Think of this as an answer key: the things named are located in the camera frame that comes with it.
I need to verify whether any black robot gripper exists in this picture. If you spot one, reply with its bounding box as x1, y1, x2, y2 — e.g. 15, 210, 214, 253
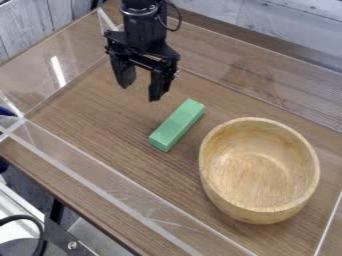
105, 8, 182, 102

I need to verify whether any green rectangular block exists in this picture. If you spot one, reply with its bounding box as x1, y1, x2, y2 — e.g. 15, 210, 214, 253
149, 99, 206, 152

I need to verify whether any light wooden bowl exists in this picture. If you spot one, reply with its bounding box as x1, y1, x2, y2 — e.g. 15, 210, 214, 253
199, 117, 321, 225

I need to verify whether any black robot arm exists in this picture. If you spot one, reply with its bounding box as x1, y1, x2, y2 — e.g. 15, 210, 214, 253
105, 0, 182, 102

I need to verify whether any blue object at left edge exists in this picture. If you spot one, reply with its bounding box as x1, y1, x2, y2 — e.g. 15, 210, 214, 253
0, 106, 16, 116

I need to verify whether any black table leg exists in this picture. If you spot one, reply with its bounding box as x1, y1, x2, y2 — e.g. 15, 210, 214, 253
50, 199, 65, 224

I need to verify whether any black chair armrest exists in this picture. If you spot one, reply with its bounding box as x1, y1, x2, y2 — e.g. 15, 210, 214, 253
0, 214, 44, 256

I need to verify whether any clear acrylic corner bracket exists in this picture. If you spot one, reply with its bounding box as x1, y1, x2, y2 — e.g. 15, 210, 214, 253
97, 8, 119, 33

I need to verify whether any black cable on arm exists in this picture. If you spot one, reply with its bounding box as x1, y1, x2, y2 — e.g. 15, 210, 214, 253
162, 0, 185, 33

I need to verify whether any clear acrylic tray wall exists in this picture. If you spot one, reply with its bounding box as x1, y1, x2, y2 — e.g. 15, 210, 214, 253
0, 8, 342, 256

